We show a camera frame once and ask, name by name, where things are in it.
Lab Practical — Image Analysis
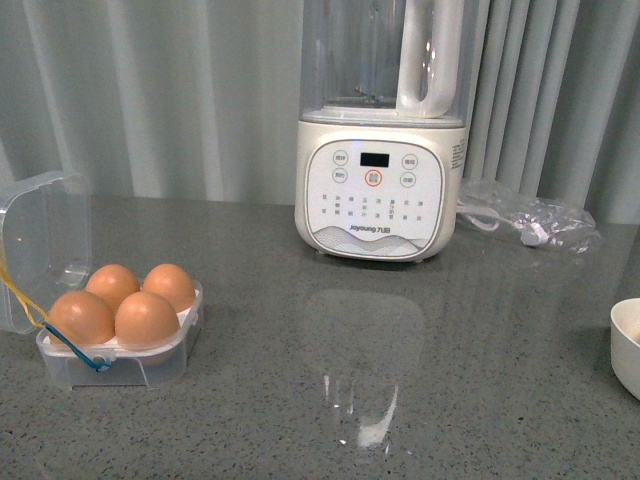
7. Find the brown egg front left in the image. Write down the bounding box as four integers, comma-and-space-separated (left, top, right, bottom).
49, 290, 115, 345

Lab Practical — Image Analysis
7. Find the cream white bowl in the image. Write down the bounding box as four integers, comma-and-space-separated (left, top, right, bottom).
610, 298, 640, 399

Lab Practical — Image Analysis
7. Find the brown egg back right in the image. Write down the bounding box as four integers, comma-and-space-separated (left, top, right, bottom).
142, 263, 196, 313

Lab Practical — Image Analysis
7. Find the brown egg carried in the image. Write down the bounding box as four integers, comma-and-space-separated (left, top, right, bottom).
115, 291, 180, 349

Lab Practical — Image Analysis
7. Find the blue rubber band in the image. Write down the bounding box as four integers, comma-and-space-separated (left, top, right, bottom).
44, 322, 112, 372

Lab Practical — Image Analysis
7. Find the yellow rubber band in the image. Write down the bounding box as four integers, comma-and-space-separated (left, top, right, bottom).
1, 260, 48, 329

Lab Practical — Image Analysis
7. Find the crumpled clear plastic bag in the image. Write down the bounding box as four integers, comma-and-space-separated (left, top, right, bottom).
456, 179, 602, 254

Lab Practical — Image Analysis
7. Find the brown egg back left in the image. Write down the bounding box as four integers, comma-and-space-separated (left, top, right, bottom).
86, 264, 140, 300

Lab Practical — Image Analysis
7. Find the white power cable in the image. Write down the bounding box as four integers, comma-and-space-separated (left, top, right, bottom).
455, 199, 549, 247

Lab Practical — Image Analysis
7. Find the brown egg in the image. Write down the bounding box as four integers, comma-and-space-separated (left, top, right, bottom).
142, 263, 196, 313
49, 290, 115, 345
86, 264, 140, 300

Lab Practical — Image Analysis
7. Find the clear plastic egg box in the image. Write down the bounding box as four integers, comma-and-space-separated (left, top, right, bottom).
1, 171, 204, 390

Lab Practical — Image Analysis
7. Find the white Joyoung blender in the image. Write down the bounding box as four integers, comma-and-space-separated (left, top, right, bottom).
295, 1, 481, 262

